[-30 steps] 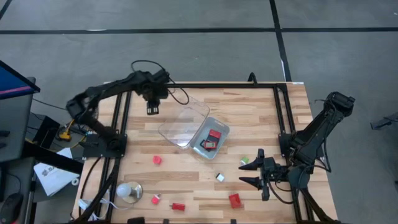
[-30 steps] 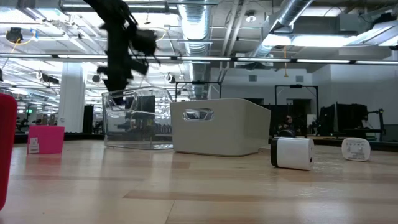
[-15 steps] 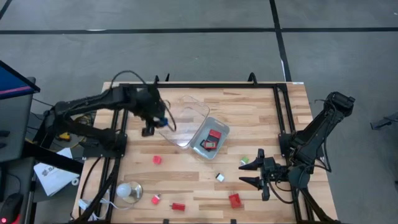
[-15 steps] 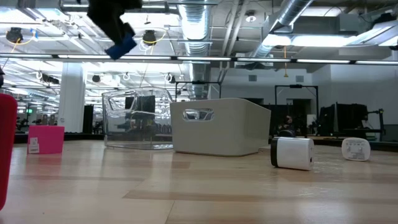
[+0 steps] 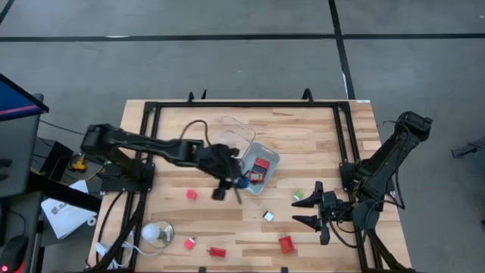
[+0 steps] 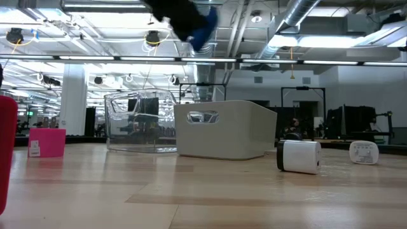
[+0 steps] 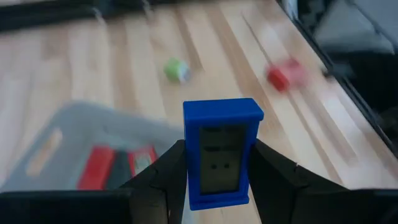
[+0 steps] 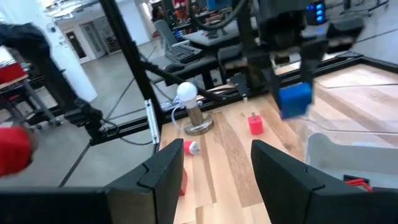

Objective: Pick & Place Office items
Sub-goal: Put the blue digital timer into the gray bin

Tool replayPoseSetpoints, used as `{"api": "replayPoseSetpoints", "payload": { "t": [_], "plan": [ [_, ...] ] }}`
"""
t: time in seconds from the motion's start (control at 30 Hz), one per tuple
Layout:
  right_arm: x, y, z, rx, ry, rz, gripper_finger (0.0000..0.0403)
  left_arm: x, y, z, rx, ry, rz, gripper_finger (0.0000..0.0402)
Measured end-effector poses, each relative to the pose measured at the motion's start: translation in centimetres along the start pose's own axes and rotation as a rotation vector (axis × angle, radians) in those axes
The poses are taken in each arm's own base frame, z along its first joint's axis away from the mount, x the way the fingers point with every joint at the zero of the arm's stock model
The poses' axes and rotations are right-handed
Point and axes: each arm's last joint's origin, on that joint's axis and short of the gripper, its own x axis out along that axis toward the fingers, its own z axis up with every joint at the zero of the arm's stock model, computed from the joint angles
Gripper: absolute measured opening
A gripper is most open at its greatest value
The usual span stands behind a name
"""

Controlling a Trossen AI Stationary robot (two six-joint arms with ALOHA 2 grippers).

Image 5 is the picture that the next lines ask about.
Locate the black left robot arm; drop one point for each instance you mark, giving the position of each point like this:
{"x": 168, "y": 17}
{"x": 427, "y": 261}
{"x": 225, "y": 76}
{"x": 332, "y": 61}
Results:
{"x": 151, "y": 146}

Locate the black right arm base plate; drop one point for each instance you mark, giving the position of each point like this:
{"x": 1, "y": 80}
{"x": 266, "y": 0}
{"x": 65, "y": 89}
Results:
{"x": 346, "y": 176}

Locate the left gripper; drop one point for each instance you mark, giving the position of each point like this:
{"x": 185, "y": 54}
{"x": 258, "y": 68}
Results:
{"x": 221, "y": 163}

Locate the white and black small cube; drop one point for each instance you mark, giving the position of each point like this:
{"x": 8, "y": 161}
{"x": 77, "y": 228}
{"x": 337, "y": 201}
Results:
{"x": 268, "y": 216}

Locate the white printed paper bag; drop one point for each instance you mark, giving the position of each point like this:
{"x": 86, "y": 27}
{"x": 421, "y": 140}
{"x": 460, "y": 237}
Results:
{"x": 66, "y": 214}

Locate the blue screen monitor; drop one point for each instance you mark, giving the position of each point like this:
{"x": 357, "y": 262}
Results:
{"x": 17, "y": 100}

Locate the red and white small item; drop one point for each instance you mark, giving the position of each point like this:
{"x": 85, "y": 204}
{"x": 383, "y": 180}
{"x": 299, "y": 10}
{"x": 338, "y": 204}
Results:
{"x": 189, "y": 243}

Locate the grey translucent plastic container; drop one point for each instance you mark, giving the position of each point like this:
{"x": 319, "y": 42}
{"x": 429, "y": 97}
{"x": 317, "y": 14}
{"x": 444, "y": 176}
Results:
{"x": 271, "y": 153}

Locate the small blue digital device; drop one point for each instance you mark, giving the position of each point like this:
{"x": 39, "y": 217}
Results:
{"x": 243, "y": 183}

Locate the white light bulb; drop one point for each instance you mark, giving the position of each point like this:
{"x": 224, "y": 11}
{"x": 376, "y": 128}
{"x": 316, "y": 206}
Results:
{"x": 150, "y": 232}

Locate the black diagonal beam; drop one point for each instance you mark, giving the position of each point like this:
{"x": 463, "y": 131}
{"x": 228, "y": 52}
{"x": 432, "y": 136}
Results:
{"x": 64, "y": 192}

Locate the red rectangular box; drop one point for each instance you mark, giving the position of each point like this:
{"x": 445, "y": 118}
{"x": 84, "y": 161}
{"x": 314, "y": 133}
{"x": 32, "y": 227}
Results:
{"x": 286, "y": 244}

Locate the black metal table frame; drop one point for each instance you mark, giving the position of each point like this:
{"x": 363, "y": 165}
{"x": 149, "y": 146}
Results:
{"x": 246, "y": 104}

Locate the grey desk cabinet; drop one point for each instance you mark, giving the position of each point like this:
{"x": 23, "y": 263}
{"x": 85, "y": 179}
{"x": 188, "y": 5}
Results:
{"x": 19, "y": 151}

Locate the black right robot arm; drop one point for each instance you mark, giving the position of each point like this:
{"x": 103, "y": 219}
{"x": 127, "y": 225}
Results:
{"x": 382, "y": 170}

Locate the small red cube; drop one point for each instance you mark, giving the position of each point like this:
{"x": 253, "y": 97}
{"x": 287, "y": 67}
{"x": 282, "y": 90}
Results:
{"x": 191, "y": 194}

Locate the clear plastic container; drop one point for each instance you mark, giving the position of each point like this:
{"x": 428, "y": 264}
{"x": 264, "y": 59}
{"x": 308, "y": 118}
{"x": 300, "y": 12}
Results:
{"x": 238, "y": 130}

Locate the red eraser block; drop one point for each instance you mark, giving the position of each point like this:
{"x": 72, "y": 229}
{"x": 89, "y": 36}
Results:
{"x": 261, "y": 164}

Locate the small red digital device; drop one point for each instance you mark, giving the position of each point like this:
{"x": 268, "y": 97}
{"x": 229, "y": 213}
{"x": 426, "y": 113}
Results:
{"x": 256, "y": 176}

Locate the green and white small item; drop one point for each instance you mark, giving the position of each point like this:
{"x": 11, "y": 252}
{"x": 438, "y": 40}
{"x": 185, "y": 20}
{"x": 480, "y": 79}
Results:
{"x": 298, "y": 196}

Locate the black box stand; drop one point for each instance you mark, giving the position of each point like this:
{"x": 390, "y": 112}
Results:
{"x": 55, "y": 159}

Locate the grey chair base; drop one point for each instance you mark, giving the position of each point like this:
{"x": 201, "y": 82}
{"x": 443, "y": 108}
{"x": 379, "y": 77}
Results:
{"x": 468, "y": 148}

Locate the yellow connector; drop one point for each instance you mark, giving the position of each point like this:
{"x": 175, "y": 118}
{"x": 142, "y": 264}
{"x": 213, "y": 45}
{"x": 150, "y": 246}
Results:
{"x": 79, "y": 163}

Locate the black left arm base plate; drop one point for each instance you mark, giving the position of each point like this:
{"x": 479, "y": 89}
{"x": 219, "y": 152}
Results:
{"x": 127, "y": 184}

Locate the clear round disc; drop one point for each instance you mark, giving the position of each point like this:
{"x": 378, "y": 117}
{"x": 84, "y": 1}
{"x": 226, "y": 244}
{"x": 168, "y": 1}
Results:
{"x": 166, "y": 234}

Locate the red block with black pin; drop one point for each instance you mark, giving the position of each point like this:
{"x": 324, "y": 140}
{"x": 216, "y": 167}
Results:
{"x": 217, "y": 251}

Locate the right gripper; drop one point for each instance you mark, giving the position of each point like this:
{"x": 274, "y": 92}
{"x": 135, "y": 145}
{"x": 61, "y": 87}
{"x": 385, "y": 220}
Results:
{"x": 333, "y": 210}

